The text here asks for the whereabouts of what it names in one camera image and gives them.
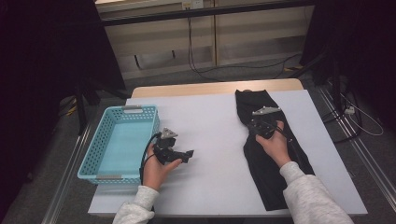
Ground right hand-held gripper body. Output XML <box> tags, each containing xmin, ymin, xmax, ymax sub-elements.
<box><xmin>247</xmin><ymin>105</ymin><xmax>282</xmax><ymax>139</ymax></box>

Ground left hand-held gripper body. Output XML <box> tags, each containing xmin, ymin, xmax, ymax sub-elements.
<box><xmin>152</xmin><ymin>127</ymin><xmax>185</xmax><ymax>166</ymax></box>

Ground blue perforated plastic basket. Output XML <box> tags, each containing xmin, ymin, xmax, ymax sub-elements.
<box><xmin>77</xmin><ymin>105</ymin><xmax>161</xmax><ymax>186</ymax></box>

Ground black pants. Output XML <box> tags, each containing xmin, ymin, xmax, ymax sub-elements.
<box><xmin>234</xmin><ymin>89</ymin><xmax>316</xmax><ymax>212</ymax></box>

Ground person's right hand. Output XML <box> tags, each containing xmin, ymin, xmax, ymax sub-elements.
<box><xmin>255</xmin><ymin>120</ymin><xmax>293</xmax><ymax>169</ymax></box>

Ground person's left hand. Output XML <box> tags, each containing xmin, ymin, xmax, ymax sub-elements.
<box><xmin>141</xmin><ymin>146</ymin><xmax>183</xmax><ymax>191</ymax></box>

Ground wooden table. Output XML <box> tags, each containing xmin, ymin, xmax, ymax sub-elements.
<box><xmin>130</xmin><ymin>77</ymin><xmax>304</xmax><ymax>99</ymax></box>

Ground black metal stand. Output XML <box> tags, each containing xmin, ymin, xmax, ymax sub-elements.
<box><xmin>288</xmin><ymin>49</ymin><xmax>363</xmax><ymax>139</ymax></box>

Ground beige wooden cabinet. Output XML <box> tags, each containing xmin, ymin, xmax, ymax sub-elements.
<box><xmin>94</xmin><ymin>0</ymin><xmax>316</xmax><ymax>80</ymax></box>

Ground yellow strip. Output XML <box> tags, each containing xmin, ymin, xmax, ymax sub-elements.
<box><xmin>64</xmin><ymin>98</ymin><xmax>78</xmax><ymax>117</ymax></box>

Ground black curtain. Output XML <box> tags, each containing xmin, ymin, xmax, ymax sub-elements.
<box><xmin>300</xmin><ymin>0</ymin><xmax>396</xmax><ymax>125</ymax></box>
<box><xmin>0</xmin><ymin>0</ymin><xmax>127</xmax><ymax>213</ymax></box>

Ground right hand-held gripper black cable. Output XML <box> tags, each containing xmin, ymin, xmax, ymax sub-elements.
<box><xmin>274</xmin><ymin>124</ymin><xmax>304</xmax><ymax>162</ymax></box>

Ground metal floor rail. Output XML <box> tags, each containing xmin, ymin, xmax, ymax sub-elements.
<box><xmin>40</xmin><ymin>122</ymin><xmax>92</xmax><ymax>224</ymax></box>
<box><xmin>316</xmin><ymin>85</ymin><xmax>396</xmax><ymax>214</ymax></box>

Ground white cable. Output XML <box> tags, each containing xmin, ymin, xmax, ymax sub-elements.
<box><xmin>339</xmin><ymin>92</ymin><xmax>385</xmax><ymax>137</ymax></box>

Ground black power cable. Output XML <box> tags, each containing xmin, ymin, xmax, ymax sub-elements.
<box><xmin>186</xmin><ymin>17</ymin><xmax>304</xmax><ymax>82</ymax></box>

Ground white wall socket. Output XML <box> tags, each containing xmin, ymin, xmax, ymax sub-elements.
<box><xmin>181</xmin><ymin>0</ymin><xmax>204</xmax><ymax>9</ymax></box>

